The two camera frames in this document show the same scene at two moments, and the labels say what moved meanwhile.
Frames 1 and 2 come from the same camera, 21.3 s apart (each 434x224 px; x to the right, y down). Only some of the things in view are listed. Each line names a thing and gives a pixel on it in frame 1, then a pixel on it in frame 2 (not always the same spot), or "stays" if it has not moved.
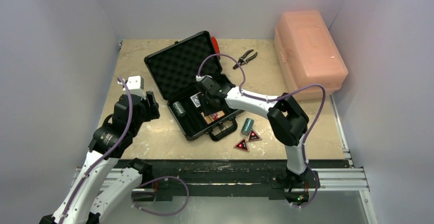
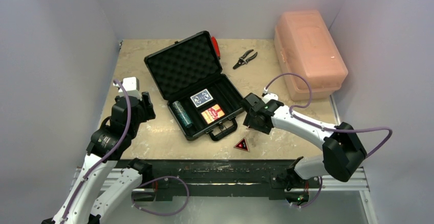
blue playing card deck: (196, 99) stays
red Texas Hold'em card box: (210, 118) stays
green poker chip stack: (247, 126) → (185, 117)
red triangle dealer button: (242, 144) stays
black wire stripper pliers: (242, 61) stays
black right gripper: (208, 101) → (251, 107)
